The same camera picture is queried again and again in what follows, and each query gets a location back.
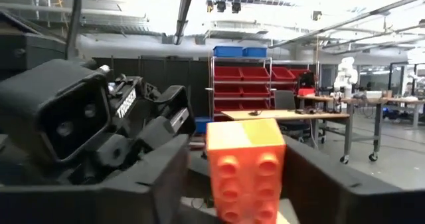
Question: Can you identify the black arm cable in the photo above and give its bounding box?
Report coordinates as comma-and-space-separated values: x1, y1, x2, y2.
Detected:
65, 0, 84, 60

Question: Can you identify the background wooden workbench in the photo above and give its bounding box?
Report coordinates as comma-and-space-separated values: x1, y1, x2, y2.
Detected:
297, 94, 425, 162

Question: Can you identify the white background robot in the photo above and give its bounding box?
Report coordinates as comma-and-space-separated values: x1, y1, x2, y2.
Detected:
333, 56, 359, 99

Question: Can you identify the wooden rolling table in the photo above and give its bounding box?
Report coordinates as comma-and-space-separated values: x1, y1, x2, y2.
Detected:
220, 109, 351, 165

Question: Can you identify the black partition wall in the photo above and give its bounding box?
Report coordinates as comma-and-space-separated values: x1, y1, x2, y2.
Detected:
92, 55, 213, 118

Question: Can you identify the black box device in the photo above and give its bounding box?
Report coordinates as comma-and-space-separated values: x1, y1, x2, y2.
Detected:
297, 71, 315, 89

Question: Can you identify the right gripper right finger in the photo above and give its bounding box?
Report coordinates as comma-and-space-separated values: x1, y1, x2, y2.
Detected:
278, 136, 425, 224

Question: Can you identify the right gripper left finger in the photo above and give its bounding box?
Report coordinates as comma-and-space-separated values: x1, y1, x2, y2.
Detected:
0, 134, 190, 224

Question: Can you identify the metal wire shelf rack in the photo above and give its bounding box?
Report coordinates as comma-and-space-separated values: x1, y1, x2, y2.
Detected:
205, 55, 321, 120

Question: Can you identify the black overhead beam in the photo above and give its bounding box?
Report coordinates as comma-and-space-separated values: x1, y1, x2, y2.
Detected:
172, 0, 199, 46

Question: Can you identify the blue floor bin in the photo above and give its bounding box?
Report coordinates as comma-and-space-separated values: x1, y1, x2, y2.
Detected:
194, 116, 214, 135

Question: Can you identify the blue storage bin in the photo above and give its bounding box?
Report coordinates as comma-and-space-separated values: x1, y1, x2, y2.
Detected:
212, 45, 244, 58
242, 47, 268, 58

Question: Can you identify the grey office chair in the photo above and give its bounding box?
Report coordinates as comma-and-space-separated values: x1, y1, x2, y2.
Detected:
274, 90, 313, 142

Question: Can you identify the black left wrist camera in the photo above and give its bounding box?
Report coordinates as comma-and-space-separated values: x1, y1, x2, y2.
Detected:
0, 58, 112, 167

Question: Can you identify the red storage bin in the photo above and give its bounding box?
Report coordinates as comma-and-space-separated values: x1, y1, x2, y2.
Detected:
214, 66, 243, 82
214, 99, 243, 114
241, 99, 272, 110
239, 66, 270, 82
241, 84, 270, 98
270, 66, 296, 82
214, 84, 243, 98

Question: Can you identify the orange 2x4 toy brick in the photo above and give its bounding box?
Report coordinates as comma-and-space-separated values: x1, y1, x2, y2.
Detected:
205, 118, 287, 224

